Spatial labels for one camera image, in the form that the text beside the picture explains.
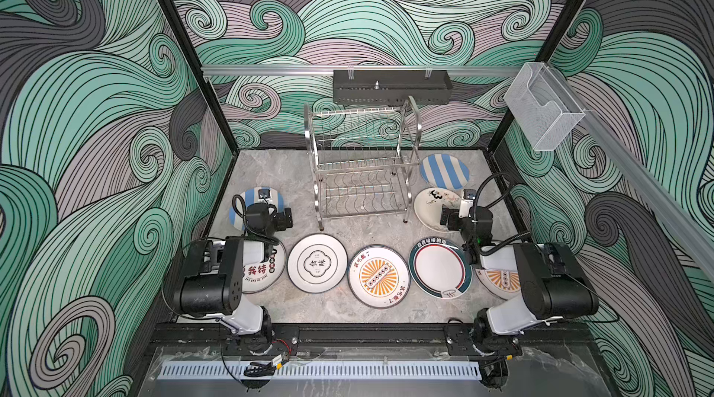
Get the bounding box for white plate green clover outline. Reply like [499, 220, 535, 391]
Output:
[286, 234, 348, 294]

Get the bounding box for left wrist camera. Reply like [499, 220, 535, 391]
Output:
[258, 188, 271, 200]

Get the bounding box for cream floral plate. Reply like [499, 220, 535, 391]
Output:
[414, 187, 461, 233]

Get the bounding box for green red rimmed plate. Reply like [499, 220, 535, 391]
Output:
[408, 237, 473, 300]

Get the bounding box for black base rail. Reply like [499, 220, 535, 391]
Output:
[149, 321, 592, 359]

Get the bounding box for white slotted cable duct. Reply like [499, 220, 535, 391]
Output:
[157, 360, 482, 381]

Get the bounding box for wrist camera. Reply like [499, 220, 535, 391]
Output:
[459, 189, 476, 218]
[258, 188, 271, 200]

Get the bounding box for steel two-tier dish rack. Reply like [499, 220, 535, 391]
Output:
[303, 96, 422, 231]

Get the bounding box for black wall shelf basket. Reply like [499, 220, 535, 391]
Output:
[332, 70, 454, 107]

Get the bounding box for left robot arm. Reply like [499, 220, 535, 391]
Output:
[162, 194, 293, 349]

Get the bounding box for clear mesh wall bin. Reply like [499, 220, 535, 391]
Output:
[504, 62, 585, 153]

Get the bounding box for orange sunburst plate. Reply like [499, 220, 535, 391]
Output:
[476, 269, 521, 300]
[348, 244, 411, 310]

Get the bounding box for white plate red characters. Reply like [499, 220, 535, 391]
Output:
[242, 240, 286, 294]

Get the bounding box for blue striped plate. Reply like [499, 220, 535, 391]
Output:
[419, 153, 470, 191]
[229, 186, 286, 231]

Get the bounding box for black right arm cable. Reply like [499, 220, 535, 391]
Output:
[472, 172, 531, 256]

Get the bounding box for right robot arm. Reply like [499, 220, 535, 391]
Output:
[440, 205, 600, 352]

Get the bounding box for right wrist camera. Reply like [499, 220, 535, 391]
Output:
[459, 189, 476, 218]

